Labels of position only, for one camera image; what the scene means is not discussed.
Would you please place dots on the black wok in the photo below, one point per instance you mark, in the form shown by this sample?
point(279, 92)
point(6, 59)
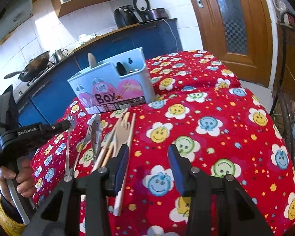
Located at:
point(35, 65)

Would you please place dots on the red flower printed tablecloth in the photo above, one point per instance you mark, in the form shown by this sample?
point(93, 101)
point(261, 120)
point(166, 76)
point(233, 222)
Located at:
point(211, 127)

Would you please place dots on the grey range hood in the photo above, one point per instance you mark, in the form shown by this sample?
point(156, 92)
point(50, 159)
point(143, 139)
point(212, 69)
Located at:
point(12, 7)

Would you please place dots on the metal kettle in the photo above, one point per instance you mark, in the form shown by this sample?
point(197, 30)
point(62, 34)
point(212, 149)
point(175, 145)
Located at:
point(59, 55)

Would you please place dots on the gas stove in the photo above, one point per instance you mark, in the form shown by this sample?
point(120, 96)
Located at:
point(40, 76)

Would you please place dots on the person's left hand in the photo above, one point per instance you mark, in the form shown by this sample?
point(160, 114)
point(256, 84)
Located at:
point(25, 184)

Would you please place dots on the light wooden chopstick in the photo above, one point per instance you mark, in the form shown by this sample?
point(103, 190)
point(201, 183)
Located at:
point(132, 127)
point(119, 127)

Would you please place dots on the black air fryer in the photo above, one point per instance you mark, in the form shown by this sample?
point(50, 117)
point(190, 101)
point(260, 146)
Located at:
point(124, 17)

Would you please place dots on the wooden fork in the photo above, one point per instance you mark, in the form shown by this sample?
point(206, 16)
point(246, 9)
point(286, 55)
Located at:
point(121, 137)

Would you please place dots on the person's left forearm yellow sleeve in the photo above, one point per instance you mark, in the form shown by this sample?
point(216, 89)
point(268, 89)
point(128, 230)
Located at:
point(6, 216)

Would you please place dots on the black rice cooker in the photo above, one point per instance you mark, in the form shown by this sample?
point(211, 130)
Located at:
point(156, 13)

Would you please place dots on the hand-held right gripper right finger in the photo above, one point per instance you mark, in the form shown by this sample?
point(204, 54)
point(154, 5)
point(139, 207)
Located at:
point(175, 169)

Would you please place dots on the black metal rack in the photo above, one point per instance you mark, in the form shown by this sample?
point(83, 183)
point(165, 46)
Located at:
point(284, 78)

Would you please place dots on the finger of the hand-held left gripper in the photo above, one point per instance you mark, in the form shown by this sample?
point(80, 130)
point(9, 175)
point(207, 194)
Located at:
point(55, 127)

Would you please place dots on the beige spoon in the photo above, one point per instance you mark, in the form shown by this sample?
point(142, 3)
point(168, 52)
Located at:
point(91, 59)

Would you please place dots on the crumpled white cloth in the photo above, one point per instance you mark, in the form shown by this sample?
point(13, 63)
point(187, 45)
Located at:
point(84, 38)

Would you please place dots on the light blue utensil holder box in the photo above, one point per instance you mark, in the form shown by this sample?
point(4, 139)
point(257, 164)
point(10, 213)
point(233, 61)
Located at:
point(108, 88)

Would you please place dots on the blue kitchen counter cabinets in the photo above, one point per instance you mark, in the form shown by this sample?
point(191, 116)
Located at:
point(137, 39)

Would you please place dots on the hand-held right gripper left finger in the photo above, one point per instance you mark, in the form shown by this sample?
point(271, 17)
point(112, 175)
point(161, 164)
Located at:
point(121, 169)

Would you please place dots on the black spoon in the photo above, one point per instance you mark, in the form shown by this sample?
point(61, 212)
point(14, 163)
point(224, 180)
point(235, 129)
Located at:
point(120, 67)

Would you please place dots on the wooden door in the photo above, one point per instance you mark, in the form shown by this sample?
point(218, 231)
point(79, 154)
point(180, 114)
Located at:
point(255, 29)

